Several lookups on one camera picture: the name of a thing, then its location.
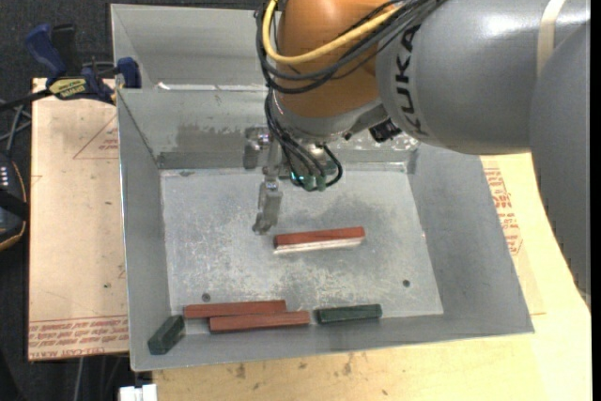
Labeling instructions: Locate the grey metal bin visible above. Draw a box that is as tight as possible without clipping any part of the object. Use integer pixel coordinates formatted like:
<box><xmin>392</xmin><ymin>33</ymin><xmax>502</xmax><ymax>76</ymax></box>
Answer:
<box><xmin>110</xmin><ymin>3</ymin><xmax>536</xmax><ymax>373</ymax></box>

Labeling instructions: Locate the dark green flat block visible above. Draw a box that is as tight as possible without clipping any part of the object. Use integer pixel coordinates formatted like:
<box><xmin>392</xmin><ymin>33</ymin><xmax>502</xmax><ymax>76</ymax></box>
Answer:
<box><xmin>315</xmin><ymin>302</ymin><xmax>384</xmax><ymax>326</ymax></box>
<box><xmin>146</xmin><ymin>315</ymin><xmax>187</xmax><ymax>356</ymax></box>

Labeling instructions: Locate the red-brown flat block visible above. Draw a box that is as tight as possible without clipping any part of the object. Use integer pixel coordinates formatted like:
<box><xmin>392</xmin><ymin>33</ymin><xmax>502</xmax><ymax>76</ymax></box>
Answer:
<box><xmin>208</xmin><ymin>310</ymin><xmax>312</xmax><ymax>335</ymax></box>
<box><xmin>182</xmin><ymin>300</ymin><xmax>288</xmax><ymax>321</ymax></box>
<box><xmin>272</xmin><ymin>225</ymin><xmax>367</xmax><ymax>255</ymax></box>

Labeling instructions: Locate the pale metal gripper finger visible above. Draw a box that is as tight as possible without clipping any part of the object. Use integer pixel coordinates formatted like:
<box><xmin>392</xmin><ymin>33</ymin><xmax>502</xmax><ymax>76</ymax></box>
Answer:
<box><xmin>252</xmin><ymin>180</ymin><xmax>270</xmax><ymax>236</ymax></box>
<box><xmin>262</xmin><ymin>180</ymin><xmax>285</xmax><ymax>227</ymax></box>

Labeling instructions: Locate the brown cardboard board red print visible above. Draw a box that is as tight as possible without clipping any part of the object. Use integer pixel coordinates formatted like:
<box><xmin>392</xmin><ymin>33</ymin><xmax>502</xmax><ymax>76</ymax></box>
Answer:
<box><xmin>27</xmin><ymin>77</ymin><xmax>548</xmax><ymax>362</ymax></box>

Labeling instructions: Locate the black cylinder on white bracket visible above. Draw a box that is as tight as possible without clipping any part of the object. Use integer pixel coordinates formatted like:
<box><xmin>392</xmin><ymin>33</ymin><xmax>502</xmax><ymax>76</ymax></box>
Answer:
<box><xmin>367</xmin><ymin>116</ymin><xmax>401</xmax><ymax>144</ymax></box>

